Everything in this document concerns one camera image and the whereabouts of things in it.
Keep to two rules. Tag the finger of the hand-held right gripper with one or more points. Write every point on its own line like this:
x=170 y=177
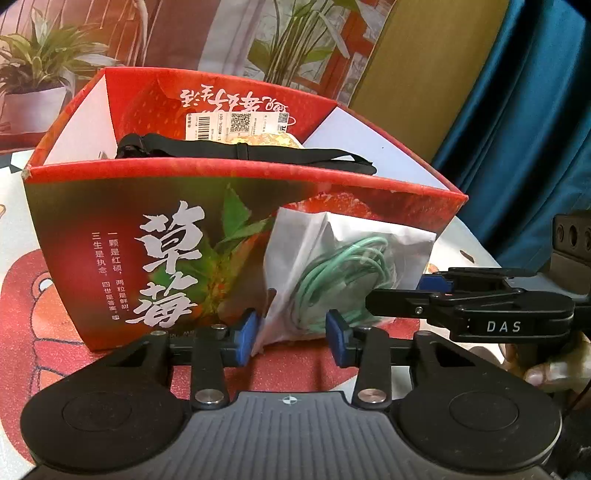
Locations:
x=397 y=302
x=432 y=280

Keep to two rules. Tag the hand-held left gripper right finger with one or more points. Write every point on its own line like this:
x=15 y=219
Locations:
x=335 y=337

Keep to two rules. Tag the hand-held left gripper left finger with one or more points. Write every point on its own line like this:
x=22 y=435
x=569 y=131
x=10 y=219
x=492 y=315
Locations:
x=247 y=335

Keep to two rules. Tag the red strawberry print box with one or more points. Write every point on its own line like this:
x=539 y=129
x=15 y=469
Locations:
x=92 y=230

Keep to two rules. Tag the person's right hand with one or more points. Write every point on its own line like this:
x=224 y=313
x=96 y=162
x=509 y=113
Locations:
x=545 y=373

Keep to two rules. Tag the blue curtain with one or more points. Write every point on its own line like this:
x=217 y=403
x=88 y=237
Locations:
x=531 y=115

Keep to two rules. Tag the yellow packet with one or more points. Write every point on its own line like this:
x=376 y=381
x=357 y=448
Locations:
x=268 y=140

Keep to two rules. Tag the wooden panel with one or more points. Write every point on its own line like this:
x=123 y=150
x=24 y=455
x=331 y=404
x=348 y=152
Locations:
x=415 y=69

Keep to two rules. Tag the printed wall cloth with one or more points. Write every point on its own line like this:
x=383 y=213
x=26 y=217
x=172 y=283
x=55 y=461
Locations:
x=184 y=37

